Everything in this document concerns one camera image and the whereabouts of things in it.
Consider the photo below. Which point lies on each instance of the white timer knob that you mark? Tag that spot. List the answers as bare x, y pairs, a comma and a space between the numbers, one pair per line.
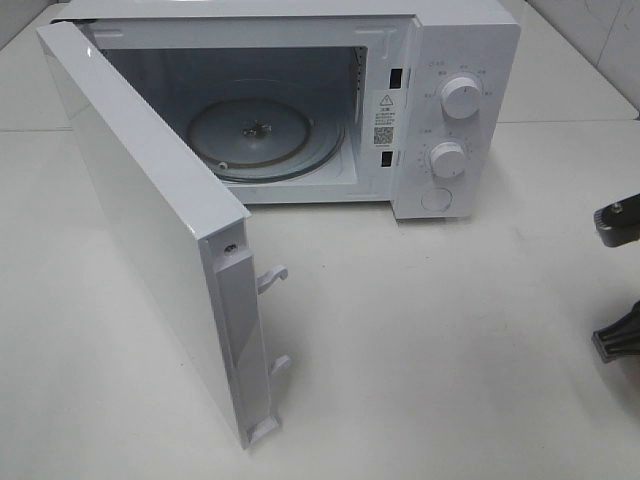
447, 159

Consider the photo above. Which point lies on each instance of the white microwave door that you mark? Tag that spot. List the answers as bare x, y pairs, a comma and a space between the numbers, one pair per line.
182, 229

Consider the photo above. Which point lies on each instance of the round door release button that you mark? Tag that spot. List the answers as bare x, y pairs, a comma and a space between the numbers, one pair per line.
437, 199

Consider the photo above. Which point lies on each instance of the upper white power knob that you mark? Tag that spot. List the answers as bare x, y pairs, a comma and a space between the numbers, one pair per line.
460, 96

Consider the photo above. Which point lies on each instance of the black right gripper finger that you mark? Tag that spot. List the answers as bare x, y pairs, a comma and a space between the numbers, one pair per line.
617, 224
620, 339

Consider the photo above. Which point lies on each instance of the white microwave oven body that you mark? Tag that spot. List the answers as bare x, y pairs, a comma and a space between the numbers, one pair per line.
388, 58

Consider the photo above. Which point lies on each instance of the glass microwave turntable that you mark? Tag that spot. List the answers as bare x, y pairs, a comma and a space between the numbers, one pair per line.
262, 131

